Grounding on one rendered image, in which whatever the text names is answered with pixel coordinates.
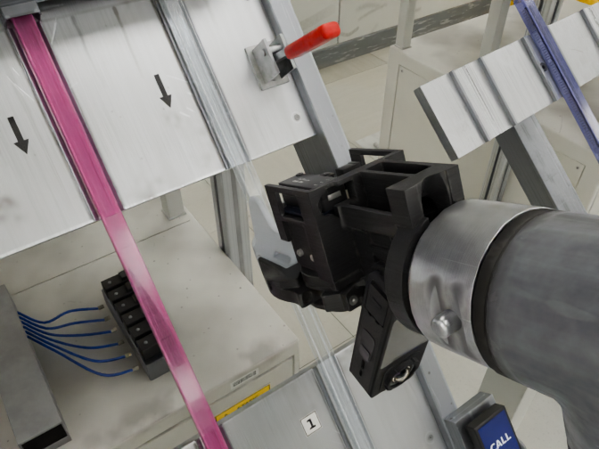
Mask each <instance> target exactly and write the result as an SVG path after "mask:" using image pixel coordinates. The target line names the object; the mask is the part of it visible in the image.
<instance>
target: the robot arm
mask: <svg viewBox="0 0 599 449"><path fill-rule="evenodd" d="M349 155H350V158H351V161H350V162H349V163H348V164H346V165H344V166H342V167H338V168H336V169H335V171H336V175H337V177H334V176H335V173H330V172H325V173H323V174H320V175H310V174H303V173H302V172H300V173H298V174H296V175H295V176H293V177H290V178H288V179H286V180H283V181H281V182H280V183H279V185H276V184H265V185H264V186H265V189H266V192H267V197H268V200H269V203H270V206H271V209H272V212H273V215H274V218H275V221H274V219H273V218H272V217H271V215H270V214H269V212H268V210H267V208H266V206H265V205H264V203H263V201H262V200H261V199H260V198H259V197H257V196H255V195H252V196H251V197H250V199H249V209H250V217H251V222H252V226H253V231H254V237H253V240H252V243H251V245H252V248H253V251H254V254H255V257H256V259H257V261H258V265H259V267H260V270H261V272H262V274H263V276H264V279H265V281H266V284H267V287H268V289H269V291H270V292H271V294H272V295H273V296H274V297H276V298H278V299H281V300H283V301H286V302H291V303H295V304H297V305H299V306H300V307H301V308H304V307H307V306H309V305H312V306H313V307H315V308H318V309H322V310H325V312H346V311H349V312H351V311H352V310H354V309H356V308H357V307H359V306H362V307H361V312H360V317H359V322H358V326H357V335H356V339H355V344H354V348H353V353H352V357H351V362H350V367H349V371H350V372H351V373H352V374H353V376H354V377H355V378H356V380H357V381H358V382H359V384H360V385H361V386H362V388H363V389H364V390H365V392H366V393H367V394H368V395H369V396H370V397H371V398H373V397H375V396H377V395H378V394H380V393H381V392H383V391H385V390H386V389H387V391H391V390H392V389H393V388H397V387H398V386H400V385H401V384H403V383H404V382H405V381H407V380H409V379H410V378H411V377H412V376H413V375H414V372H415V371H416V370H417V369H418V368H419V365H420V362H421V360H422V358H423V354H424V351H425V348H426V347H427V344H428V341H431V342H433V343H435V344H437V345H439V346H440V347H443V348H445V349H447V350H449V351H451V352H454V353H456V354H458V355H461V356H463V357H465V358H467V359H470V360H472V361H474V362H475V363H479V364H481V365H483V366H486V367H488V368H489V369H491V370H494V371H495V372H496V373H498V374H500V375H502V376H504V377H506V378H508V379H510V380H513V381H515V382H518V383H520V384H522V385H523V386H525V387H528V388H531V389H533V390H536V391H537V392H539V393H541V394H543V395H546V396H549V397H551V398H553V399H554V400H555V401H556V402H557V403H558V404H559V405H560V406H561V408H562V417H563V422H564V427H565V434H566V437H567V446H568V449H599V216H598V215H591V214H584V213H577V212H570V211H563V210H556V209H551V208H544V207H538V206H530V205H523V204H515V203H508V202H501V201H493V200H478V199H468V200H465V199H464V190H463V186H462V181H461V176H460V172H459V166H458V164H446V163H431V162H417V161H406V159H405V154H404V151H403V150H389V149H365V148H351V149H349ZM364 155H372V156H383V157H381V158H379V159H377V160H374V161H372V162H370V163H368V164H366V163H365V158H364ZM279 193H281V194H282V195H283V201H281V197H280V194H279Z"/></svg>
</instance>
